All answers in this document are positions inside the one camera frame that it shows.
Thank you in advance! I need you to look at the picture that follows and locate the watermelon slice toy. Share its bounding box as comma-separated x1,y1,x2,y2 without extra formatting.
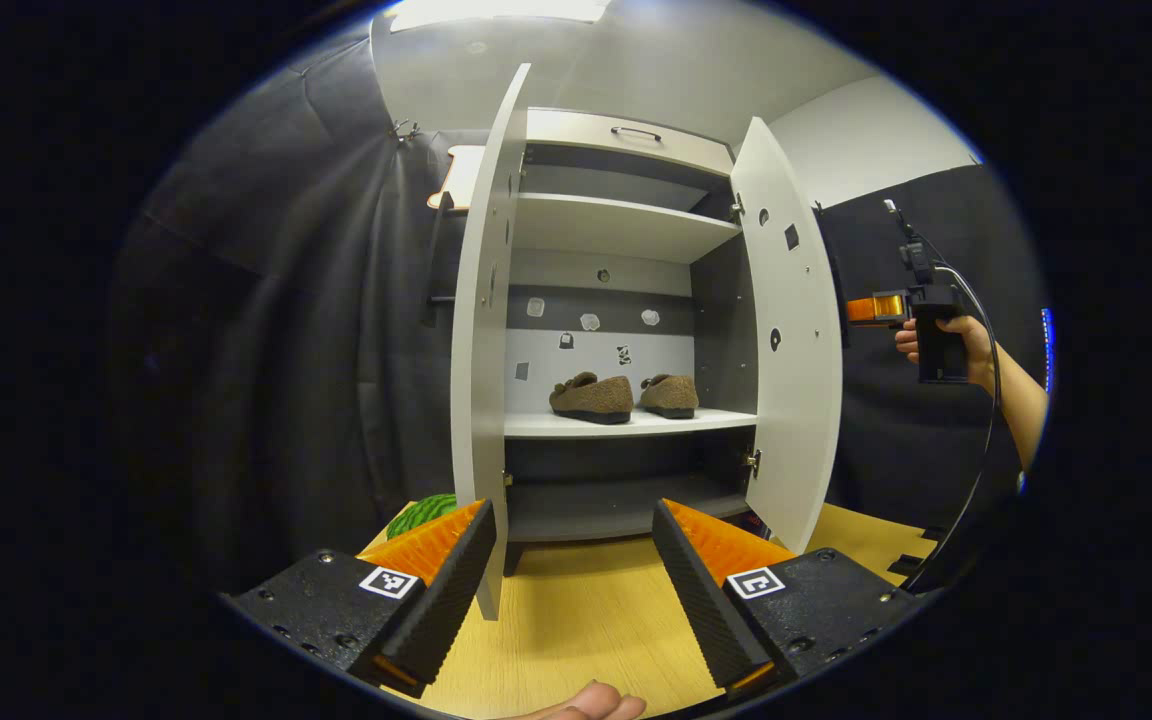
385,492,459,542

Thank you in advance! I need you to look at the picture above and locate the brown fuzzy shoe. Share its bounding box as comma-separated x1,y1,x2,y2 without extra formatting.
638,373,700,420
549,371,635,425

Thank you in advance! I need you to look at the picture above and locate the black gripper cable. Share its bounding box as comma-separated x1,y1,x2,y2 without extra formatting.
921,235,1005,593

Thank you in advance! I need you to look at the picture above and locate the white shoe cabinet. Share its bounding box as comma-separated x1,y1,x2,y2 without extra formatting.
501,108,767,576

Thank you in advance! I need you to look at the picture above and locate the white shoe cabinet door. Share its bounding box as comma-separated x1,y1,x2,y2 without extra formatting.
450,63,533,621
731,117,844,556

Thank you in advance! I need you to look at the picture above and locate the black backdrop cloth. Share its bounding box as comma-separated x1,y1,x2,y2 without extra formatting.
106,20,487,591
814,165,1049,536

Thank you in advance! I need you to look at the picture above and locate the white cabinet drawer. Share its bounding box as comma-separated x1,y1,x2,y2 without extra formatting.
526,108,737,179

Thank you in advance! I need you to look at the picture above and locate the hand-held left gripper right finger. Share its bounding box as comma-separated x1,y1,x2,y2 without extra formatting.
652,498,922,696

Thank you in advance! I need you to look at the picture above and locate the white cabinet shelf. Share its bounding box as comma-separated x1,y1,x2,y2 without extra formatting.
514,192,743,265
504,405,759,439

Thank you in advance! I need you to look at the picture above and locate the ceiling light panel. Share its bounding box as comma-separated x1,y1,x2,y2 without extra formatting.
389,0,609,33

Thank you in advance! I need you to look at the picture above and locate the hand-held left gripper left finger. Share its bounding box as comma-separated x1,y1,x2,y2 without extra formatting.
223,498,499,699

